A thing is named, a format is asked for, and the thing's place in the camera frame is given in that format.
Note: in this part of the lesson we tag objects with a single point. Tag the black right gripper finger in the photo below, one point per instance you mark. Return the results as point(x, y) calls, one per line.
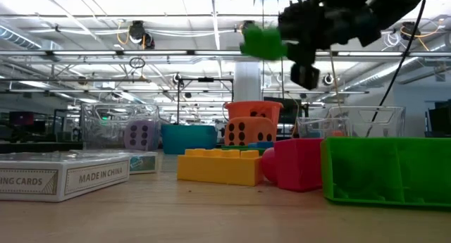
point(296, 21)
point(304, 75)

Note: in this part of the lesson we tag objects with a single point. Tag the green toy block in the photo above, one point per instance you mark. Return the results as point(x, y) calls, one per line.
point(262, 44)

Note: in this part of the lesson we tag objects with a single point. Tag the blue rounded toy block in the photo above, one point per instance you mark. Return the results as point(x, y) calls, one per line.
point(313, 134)

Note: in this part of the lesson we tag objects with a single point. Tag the orange toy block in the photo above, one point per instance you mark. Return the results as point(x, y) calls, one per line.
point(337, 133)

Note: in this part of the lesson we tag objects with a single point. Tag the orange foam die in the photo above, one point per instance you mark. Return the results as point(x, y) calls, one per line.
point(250, 130)

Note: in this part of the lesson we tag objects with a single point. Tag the blue heart-shaped block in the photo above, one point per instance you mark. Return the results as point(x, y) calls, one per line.
point(260, 144)

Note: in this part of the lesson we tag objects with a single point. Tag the purple foam die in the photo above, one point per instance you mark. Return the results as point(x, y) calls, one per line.
point(141, 135)

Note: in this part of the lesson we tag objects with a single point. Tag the card deck blue print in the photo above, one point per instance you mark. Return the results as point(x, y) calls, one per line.
point(141, 162)

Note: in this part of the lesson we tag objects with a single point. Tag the card deck brown print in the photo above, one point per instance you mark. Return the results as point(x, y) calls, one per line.
point(53, 179)

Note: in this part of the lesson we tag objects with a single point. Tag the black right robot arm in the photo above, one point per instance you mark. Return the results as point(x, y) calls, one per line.
point(394, 7)

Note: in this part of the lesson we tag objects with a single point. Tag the black monitor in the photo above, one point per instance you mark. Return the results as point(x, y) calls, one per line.
point(292, 111)

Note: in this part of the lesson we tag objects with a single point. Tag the white building column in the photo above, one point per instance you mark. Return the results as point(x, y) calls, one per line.
point(246, 81)

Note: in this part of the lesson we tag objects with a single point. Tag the orange pumpkin bucket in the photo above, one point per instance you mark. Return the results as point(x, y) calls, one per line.
point(243, 109)

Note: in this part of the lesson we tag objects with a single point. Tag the red toy block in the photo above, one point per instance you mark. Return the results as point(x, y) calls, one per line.
point(299, 165)

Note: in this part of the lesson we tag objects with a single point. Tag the clear plastic bin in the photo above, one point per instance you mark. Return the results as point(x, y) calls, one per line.
point(105, 130)
point(387, 123)

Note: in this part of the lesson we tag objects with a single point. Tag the black gantry stand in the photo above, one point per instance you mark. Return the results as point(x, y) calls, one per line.
point(206, 79)

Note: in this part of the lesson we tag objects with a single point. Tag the green plastic bin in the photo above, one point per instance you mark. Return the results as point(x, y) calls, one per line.
point(387, 169)

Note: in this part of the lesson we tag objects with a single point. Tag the yellow eight-stud brick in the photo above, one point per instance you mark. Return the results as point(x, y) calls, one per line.
point(218, 169)

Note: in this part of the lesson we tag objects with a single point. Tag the teal plastic bin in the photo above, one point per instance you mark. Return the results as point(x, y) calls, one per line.
point(188, 139)

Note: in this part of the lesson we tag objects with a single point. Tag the dark monitor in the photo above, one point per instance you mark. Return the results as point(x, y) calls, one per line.
point(21, 118)
point(440, 119)

